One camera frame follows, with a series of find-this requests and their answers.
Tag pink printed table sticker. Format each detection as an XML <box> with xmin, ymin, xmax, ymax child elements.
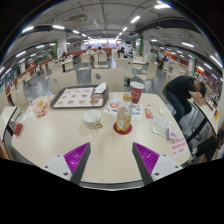
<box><xmin>169</xmin><ymin>136</ymin><xmax>189</xmax><ymax>158</ymax></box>

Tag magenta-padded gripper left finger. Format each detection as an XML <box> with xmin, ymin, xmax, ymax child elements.
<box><xmin>41</xmin><ymin>142</ymin><xmax>92</xmax><ymax>185</ymax></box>

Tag red paper cup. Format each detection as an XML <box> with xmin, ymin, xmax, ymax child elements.
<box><xmin>129</xmin><ymin>81</ymin><xmax>146</xmax><ymax>105</ymax></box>

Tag ceiling air conditioner unit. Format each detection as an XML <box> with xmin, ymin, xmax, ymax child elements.
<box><xmin>67</xmin><ymin>13</ymin><xmax>88</xmax><ymax>24</ymax></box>

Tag crumpled white napkin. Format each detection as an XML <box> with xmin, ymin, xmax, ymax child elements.
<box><xmin>94</xmin><ymin>81</ymin><xmax>108</xmax><ymax>95</ymax></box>

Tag colourful printed leaflet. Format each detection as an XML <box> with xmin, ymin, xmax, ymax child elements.
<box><xmin>103</xmin><ymin>98</ymin><xmax>144</xmax><ymax>122</ymax></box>

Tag dark brown food tray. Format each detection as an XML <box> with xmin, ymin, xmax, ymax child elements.
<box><xmin>50</xmin><ymin>85</ymin><xmax>110</xmax><ymax>110</ymax></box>

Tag beige chair with round hole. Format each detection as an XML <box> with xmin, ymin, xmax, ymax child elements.
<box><xmin>49</xmin><ymin>70</ymin><xmax>79</xmax><ymax>96</ymax></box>
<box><xmin>90</xmin><ymin>67</ymin><xmax>125</xmax><ymax>93</ymax></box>

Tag clear plastic packet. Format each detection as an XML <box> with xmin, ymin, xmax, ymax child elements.
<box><xmin>149</xmin><ymin>115</ymin><xmax>173</xmax><ymax>139</ymax></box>

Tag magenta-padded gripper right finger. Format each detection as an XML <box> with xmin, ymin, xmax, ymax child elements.
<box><xmin>131</xmin><ymin>142</ymin><xmax>184</xmax><ymax>186</ymax></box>

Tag far beige chairs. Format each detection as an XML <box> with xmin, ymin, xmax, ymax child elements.
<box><xmin>13</xmin><ymin>51</ymin><xmax>181</xmax><ymax>88</ymax></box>

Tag clear bottle with tan cap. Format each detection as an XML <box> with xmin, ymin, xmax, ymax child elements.
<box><xmin>115</xmin><ymin>92</ymin><xmax>134</xmax><ymax>133</ymax></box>

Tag red paper box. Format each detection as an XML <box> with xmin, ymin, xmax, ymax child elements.
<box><xmin>13</xmin><ymin>122</ymin><xmax>24</xmax><ymax>137</ymax></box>

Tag white printed card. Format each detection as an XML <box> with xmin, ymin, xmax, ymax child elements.
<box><xmin>20</xmin><ymin>106</ymin><xmax>36</xmax><ymax>124</ymax></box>

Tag ceiling lights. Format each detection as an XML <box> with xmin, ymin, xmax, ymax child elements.
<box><xmin>0</xmin><ymin>2</ymin><xmax>224</xmax><ymax>73</ymax></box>

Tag flat round red coaster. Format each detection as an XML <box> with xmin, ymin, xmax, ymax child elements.
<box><xmin>112</xmin><ymin>121</ymin><xmax>133</xmax><ymax>136</ymax></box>

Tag beige neighbouring table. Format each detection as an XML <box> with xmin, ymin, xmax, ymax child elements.
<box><xmin>0</xmin><ymin>105</ymin><xmax>18</xmax><ymax>138</ymax></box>
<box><xmin>188</xmin><ymin>98</ymin><xmax>221</xmax><ymax>134</ymax></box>

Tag printed paper tray liner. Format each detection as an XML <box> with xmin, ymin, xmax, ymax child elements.
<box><xmin>54</xmin><ymin>87</ymin><xmax>96</xmax><ymax>108</ymax></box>

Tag white patterned mug, gold handle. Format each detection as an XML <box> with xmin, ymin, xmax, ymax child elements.
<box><xmin>82</xmin><ymin>109</ymin><xmax>104</xmax><ymax>131</ymax></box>

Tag clear plastic bag with food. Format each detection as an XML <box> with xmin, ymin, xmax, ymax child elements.
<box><xmin>30</xmin><ymin>95</ymin><xmax>52</xmax><ymax>116</ymax></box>

